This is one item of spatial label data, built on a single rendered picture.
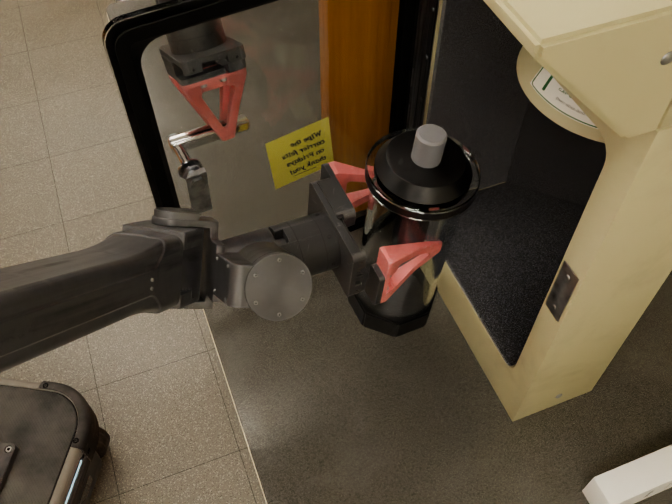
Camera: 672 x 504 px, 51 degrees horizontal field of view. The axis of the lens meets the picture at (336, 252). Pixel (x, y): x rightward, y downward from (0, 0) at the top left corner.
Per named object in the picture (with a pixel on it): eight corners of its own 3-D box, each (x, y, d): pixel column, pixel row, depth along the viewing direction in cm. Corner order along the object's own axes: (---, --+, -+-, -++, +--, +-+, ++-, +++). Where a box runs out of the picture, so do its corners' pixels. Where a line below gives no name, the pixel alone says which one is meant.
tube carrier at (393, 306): (410, 247, 87) (444, 116, 70) (454, 315, 82) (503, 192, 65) (331, 273, 84) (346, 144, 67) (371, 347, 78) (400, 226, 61)
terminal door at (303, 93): (396, 212, 96) (427, -69, 64) (185, 300, 88) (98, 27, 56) (393, 208, 97) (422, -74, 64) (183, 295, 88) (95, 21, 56)
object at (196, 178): (214, 211, 75) (208, 174, 70) (194, 218, 74) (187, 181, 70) (207, 199, 76) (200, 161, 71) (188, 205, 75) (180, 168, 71)
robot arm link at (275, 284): (150, 205, 63) (144, 298, 65) (167, 224, 53) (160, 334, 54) (278, 213, 68) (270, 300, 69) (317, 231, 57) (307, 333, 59)
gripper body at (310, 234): (326, 175, 69) (255, 195, 67) (372, 253, 64) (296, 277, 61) (323, 218, 74) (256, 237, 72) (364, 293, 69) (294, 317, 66)
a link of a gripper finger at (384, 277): (423, 187, 69) (335, 213, 66) (459, 241, 65) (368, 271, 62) (412, 230, 74) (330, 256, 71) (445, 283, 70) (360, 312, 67)
